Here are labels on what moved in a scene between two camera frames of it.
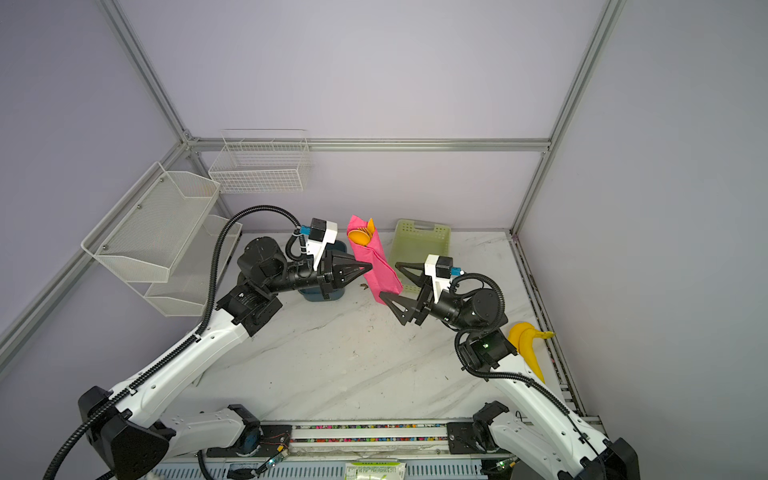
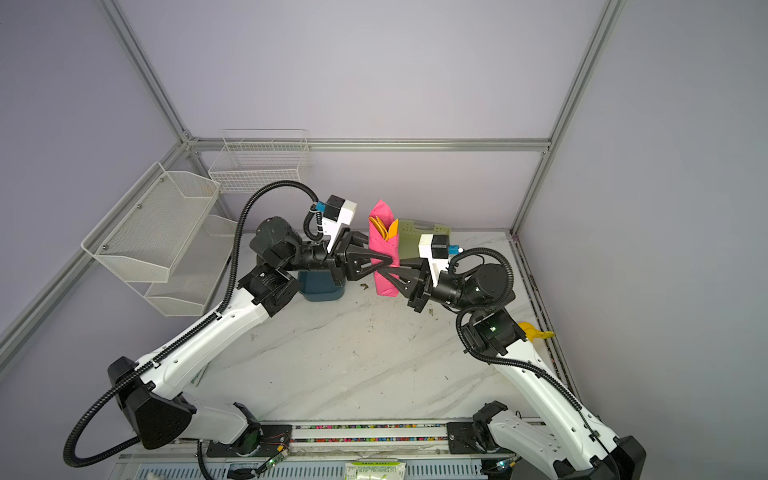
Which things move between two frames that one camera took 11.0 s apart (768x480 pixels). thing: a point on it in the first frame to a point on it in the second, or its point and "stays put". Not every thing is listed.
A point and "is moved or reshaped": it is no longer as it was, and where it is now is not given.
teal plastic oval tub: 316,294 stays put
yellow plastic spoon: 359,237 is moved or reshaped
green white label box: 375,471 stays put
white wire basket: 256,161 stays put
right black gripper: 426,301 to 412,279
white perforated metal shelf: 161,239 stays put
